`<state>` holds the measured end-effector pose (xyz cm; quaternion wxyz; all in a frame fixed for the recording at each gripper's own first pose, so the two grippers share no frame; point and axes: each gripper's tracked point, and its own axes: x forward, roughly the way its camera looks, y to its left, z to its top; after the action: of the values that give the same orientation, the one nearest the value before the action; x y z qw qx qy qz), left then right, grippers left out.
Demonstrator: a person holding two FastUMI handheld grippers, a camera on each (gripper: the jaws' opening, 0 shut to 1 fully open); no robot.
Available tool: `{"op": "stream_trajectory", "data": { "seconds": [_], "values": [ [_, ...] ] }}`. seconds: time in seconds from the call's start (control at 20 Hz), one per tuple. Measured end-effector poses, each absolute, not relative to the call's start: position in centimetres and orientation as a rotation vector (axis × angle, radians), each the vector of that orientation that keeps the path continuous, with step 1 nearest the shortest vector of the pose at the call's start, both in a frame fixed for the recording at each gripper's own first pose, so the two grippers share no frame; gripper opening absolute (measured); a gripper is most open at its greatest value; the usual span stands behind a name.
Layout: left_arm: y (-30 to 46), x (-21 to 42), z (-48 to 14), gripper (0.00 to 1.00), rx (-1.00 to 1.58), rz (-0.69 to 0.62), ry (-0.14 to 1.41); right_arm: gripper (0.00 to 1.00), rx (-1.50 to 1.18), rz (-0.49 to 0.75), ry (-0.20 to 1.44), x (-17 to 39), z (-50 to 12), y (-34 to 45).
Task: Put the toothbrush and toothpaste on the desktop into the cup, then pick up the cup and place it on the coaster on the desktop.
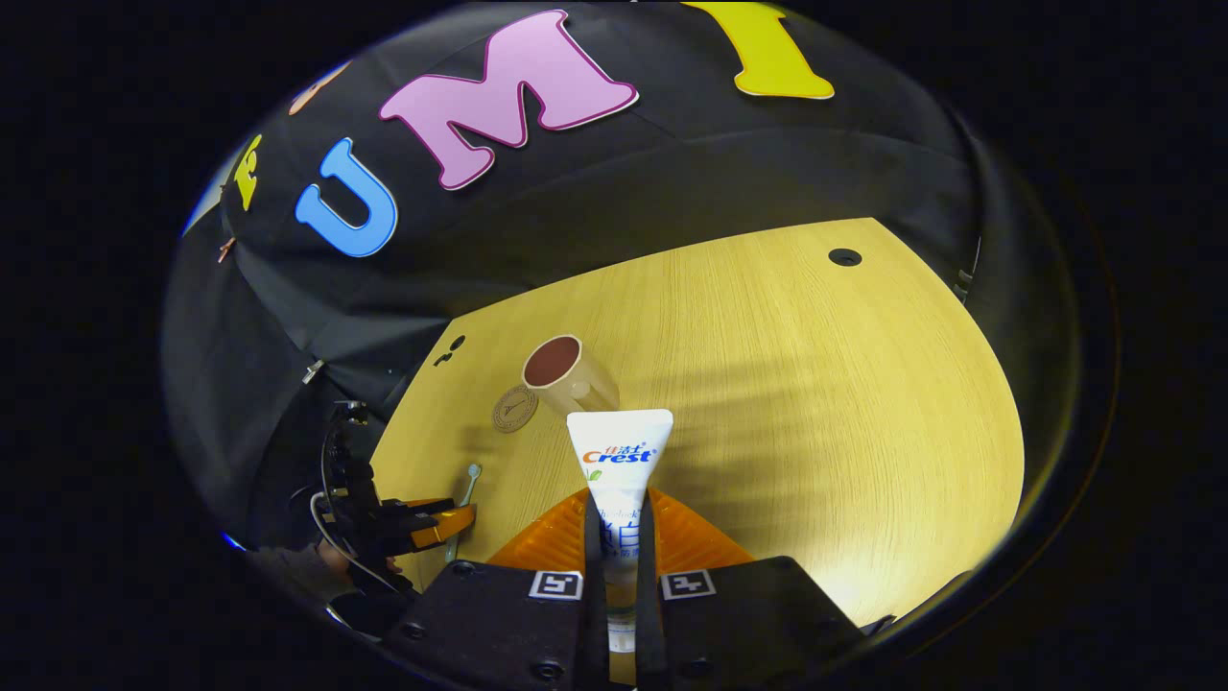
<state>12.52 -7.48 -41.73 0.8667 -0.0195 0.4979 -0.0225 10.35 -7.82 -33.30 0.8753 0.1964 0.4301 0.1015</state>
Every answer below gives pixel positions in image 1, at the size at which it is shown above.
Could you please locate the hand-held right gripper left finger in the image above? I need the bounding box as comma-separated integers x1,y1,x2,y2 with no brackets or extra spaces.
384,488,611,691

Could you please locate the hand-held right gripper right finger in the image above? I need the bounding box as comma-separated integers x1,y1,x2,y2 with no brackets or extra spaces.
635,488,869,691

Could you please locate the white toothbrush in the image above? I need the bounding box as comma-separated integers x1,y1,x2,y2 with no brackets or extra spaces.
443,464,483,565

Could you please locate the round brown coaster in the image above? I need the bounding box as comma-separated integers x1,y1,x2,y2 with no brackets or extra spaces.
492,384,540,434

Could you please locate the white toothpaste tube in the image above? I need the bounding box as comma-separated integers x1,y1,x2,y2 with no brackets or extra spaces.
566,409,674,654

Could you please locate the beige cup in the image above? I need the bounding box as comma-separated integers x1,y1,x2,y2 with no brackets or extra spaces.
522,334,620,418

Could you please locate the black backdrop cloth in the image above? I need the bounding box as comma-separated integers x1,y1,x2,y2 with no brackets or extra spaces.
163,0,1080,577

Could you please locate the white cable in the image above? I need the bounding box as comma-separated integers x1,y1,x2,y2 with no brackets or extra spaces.
309,489,404,594

